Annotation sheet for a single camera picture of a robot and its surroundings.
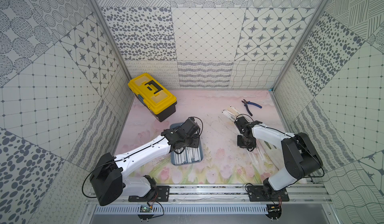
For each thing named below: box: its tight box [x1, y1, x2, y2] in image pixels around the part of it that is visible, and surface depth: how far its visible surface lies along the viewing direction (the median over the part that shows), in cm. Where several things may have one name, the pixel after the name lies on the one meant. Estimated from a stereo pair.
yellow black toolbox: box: [128, 73, 177, 122], surface depth 97 cm
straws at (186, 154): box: [174, 145, 202, 165], surface depth 87 cm
